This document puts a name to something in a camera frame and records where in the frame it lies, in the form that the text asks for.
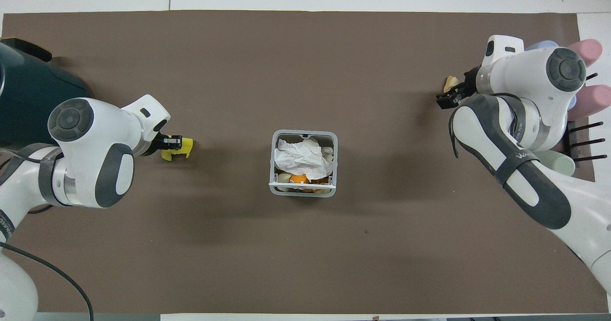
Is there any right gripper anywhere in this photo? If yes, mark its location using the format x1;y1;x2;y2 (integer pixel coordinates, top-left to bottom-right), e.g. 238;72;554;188
436;66;480;111

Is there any white crumpled paper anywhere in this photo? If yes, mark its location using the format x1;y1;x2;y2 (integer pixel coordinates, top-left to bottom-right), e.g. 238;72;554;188
274;138;334;180

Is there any yellow trash piece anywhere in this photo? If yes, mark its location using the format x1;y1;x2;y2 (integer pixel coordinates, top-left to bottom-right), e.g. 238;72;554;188
161;138;194;162

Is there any small grey trash bin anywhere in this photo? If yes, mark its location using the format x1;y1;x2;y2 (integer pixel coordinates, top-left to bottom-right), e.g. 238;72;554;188
268;129;339;197

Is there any light green plastic cup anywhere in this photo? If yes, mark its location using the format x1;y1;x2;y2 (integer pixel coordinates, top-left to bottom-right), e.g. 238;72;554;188
534;149;576;177

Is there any black cable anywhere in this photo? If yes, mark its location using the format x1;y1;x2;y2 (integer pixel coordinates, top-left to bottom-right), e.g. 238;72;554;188
447;114;462;159
0;241;95;321

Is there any black cup rack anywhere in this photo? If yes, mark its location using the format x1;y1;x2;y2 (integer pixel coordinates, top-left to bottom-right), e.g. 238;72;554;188
562;72;609;169

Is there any pink plastic cup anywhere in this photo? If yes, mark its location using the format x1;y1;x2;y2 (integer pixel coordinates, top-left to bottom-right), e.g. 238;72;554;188
567;39;603;69
567;84;611;122

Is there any light blue plastic cup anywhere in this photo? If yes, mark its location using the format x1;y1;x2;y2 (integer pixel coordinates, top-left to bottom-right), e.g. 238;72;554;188
524;40;559;52

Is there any dark teal plastic container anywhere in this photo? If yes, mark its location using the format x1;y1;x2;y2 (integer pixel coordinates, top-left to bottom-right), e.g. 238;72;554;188
0;37;90;146

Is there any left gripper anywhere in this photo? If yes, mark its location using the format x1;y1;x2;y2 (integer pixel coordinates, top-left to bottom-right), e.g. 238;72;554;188
153;134;183;157

